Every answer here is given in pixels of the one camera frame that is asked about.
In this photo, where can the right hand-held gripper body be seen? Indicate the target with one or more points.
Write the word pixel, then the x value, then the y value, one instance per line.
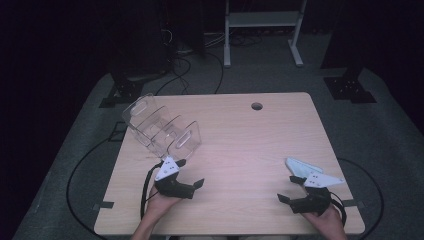
pixel 311 203

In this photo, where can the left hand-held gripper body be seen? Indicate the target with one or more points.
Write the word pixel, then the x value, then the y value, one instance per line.
pixel 173 190

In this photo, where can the clear acrylic divider rack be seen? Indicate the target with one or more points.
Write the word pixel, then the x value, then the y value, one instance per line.
pixel 160 130

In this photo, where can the person's left hand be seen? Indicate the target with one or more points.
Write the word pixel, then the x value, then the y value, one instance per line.
pixel 161 205

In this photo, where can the person's right hand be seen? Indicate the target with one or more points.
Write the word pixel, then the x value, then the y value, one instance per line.
pixel 326 221

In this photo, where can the black tape strip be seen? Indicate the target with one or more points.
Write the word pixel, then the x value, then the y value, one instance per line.
pixel 106 204
pixel 353 202

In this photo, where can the black tape square outline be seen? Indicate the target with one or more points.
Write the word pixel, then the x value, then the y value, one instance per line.
pixel 113 137

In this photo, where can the black metal stand base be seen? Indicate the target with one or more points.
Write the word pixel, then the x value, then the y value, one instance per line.
pixel 125 91
pixel 348 88

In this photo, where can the dark equipment tower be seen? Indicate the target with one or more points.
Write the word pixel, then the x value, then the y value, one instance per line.
pixel 143 40

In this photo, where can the white metal stand frame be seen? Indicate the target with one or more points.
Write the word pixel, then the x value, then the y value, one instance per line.
pixel 263 18

